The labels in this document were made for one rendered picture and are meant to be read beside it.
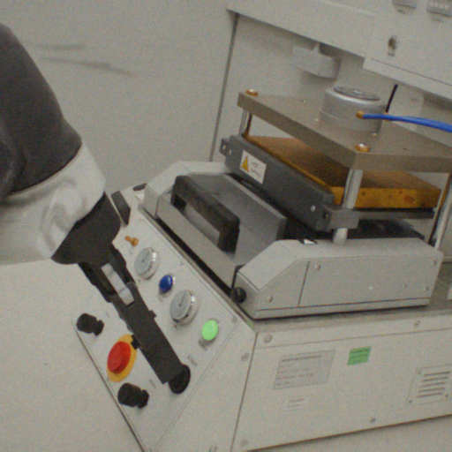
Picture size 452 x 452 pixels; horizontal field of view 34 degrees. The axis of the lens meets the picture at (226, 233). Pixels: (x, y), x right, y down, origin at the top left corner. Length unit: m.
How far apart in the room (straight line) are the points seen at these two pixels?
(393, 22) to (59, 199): 0.64
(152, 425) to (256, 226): 0.26
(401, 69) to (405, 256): 0.32
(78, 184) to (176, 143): 1.91
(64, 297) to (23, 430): 0.33
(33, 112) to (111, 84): 1.81
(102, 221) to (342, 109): 0.37
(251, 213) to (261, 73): 1.45
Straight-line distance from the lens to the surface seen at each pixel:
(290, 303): 0.79
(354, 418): 0.94
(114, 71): 2.41
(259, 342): 0.78
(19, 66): 0.60
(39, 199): 0.62
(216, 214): 0.83
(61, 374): 0.96
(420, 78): 1.05
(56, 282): 1.19
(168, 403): 0.83
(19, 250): 0.61
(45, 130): 0.61
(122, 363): 0.92
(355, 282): 0.83
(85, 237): 0.65
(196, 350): 0.82
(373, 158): 0.81
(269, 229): 0.86
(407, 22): 1.08
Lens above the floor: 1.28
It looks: 21 degrees down
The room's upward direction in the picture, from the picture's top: 11 degrees clockwise
